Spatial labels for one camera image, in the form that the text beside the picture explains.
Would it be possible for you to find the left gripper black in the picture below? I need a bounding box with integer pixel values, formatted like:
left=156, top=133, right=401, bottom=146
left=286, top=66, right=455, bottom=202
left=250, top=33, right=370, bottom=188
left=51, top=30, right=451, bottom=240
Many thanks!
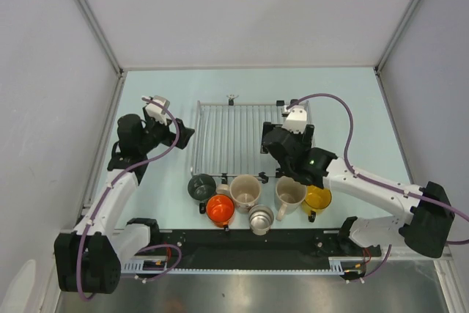
left=139, top=106, right=193, bottom=153

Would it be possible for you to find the plain beige mug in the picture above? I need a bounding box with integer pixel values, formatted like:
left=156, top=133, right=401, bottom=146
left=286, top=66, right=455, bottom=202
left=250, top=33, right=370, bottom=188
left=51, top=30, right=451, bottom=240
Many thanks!
left=274, top=176, right=307, bottom=221

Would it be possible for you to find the yellow mug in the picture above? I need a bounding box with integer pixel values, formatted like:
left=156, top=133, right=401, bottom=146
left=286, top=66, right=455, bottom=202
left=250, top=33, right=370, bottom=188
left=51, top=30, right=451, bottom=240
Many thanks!
left=301, top=185, right=332, bottom=223

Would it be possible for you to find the beige floral mug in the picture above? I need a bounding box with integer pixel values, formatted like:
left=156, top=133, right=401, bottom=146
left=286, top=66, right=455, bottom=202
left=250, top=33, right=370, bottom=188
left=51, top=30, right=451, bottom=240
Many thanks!
left=215, top=174, right=262, bottom=213

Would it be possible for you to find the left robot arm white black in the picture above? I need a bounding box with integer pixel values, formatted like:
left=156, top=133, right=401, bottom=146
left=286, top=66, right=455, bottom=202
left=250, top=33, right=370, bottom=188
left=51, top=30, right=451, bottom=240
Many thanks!
left=53, top=114, right=195, bottom=294

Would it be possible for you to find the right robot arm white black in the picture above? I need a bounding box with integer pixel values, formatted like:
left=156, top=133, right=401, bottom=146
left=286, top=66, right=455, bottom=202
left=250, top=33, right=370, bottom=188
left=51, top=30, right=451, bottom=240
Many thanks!
left=261, top=122, right=455, bottom=258

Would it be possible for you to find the dark green mug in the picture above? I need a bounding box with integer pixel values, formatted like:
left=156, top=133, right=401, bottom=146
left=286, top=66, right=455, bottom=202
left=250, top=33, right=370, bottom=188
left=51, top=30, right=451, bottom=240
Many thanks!
left=188, top=174, right=217, bottom=202

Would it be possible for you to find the stainless steel cup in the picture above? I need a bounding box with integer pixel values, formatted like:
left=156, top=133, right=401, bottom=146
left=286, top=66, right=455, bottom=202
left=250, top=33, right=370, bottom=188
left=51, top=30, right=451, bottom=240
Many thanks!
left=248, top=205, right=275, bottom=236

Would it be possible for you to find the orange mug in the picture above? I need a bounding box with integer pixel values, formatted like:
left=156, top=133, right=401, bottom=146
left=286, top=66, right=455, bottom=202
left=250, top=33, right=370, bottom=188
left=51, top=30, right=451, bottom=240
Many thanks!
left=199, top=194, right=235, bottom=233

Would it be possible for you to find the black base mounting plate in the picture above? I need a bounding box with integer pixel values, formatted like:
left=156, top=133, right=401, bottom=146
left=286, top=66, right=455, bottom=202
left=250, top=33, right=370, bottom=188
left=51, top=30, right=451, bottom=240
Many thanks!
left=160, top=229, right=382, bottom=270

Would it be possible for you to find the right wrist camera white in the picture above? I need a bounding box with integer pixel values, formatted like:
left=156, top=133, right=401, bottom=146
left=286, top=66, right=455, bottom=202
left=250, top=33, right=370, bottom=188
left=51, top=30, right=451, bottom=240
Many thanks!
left=281, top=105, right=308, bottom=134

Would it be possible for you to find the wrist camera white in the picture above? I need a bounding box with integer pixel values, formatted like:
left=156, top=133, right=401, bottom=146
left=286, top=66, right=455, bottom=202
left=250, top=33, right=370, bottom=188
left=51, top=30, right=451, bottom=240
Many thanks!
left=281, top=105, right=308, bottom=134
left=141, top=95, right=170, bottom=125

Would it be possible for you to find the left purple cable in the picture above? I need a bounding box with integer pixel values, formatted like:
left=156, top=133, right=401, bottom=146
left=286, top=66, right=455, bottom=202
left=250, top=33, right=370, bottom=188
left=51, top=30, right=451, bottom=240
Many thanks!
left=76, top=97, right=182, bottom=302

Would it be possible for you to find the purple cable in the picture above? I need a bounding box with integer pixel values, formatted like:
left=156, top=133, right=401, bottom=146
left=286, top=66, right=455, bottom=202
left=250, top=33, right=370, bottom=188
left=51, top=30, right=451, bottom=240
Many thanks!
left=76, top=97, right=182, bottom=302
left=285, top=92, right=469, bottom=284

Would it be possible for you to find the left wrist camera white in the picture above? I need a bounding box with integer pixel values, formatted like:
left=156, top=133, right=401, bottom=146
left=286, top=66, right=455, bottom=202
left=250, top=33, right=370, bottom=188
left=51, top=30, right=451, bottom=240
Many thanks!
left=141, top=95, right=170, bottom=125

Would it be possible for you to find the metal wire dish rack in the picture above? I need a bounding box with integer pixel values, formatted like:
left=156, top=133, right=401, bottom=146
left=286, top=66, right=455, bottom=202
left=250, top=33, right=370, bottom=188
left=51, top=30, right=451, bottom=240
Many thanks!
left=189, top=98, right=315, bottom=182

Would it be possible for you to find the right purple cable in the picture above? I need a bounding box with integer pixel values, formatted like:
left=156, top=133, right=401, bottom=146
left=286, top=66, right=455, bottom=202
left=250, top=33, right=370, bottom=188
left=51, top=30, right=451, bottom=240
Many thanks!
left=285, top=92, right=469, bottom=284

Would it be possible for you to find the white slotted cable duct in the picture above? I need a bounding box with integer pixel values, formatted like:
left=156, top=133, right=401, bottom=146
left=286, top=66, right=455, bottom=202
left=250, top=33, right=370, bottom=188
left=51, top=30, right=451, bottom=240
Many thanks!
left=121, top=259, right=364, bottom=277

